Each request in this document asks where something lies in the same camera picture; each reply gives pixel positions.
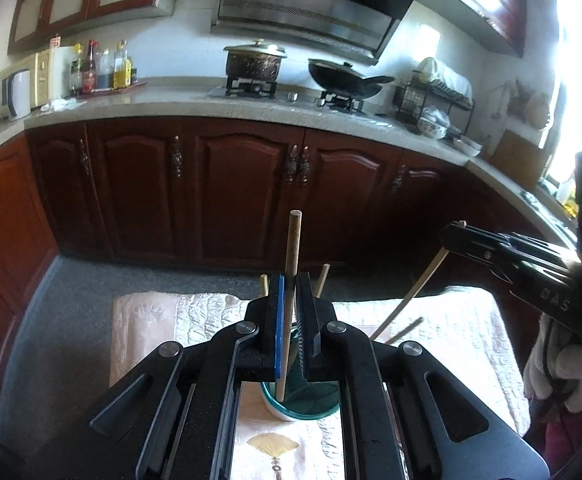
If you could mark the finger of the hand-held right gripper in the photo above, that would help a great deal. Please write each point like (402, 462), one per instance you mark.
(476, 237)
(476, 260)

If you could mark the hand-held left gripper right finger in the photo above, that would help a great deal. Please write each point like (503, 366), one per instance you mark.
(312, 340)

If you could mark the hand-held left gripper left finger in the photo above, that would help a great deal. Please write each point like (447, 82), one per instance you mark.
(281, 327)

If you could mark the wooden chopstick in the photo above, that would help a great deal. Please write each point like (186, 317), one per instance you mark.
(293, 245)
(404, 331)
(322, 278)
(411, 295)

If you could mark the wooden cutting board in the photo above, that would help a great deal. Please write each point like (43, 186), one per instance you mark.
(521, 157)

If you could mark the floral bowl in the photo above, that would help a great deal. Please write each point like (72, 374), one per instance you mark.
(432, 125)

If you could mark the hanging kitchen tools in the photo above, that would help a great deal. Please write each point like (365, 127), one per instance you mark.
(533, 105)

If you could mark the dark wooden base cabinets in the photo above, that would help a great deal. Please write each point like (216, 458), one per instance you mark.
(221, 185)

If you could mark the pink garment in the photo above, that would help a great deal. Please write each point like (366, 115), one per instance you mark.
(576, 440)

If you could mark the black wok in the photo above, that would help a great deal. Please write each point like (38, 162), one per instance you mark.
(346, 81)

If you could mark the gas stove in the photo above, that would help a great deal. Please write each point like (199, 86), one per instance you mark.
(291, 95)

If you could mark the grey stone kitchen counter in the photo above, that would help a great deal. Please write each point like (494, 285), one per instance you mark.
(171, 105)

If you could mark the dark pot with lid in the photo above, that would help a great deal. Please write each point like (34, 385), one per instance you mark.
(255, 62)

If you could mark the steel range hood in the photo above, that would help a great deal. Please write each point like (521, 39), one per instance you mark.
(311, 5)

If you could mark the red bottle tray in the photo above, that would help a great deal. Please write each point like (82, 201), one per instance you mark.
(121, 89)

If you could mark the small condiment bottle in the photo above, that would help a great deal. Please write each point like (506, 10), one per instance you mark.
(132, 73)

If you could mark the yellow oil bottle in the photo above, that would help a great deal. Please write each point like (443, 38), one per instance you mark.
(120, 64)

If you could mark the white counter cloth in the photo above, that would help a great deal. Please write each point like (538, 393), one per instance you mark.
(63, 105)

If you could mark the clear bottle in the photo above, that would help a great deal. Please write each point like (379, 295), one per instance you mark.
(105, 68)

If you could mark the red label sauce bottle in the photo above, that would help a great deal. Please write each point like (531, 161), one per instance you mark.
(90, 67)

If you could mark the dark sauce bottle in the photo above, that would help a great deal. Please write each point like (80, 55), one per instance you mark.
(76, 74)

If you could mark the white box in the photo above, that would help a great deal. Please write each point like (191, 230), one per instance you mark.
(62, 72)

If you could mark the cream microwave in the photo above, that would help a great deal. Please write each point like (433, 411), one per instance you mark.
(38, 77)

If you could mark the white kettle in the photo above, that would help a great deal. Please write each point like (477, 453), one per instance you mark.
(18, 92)

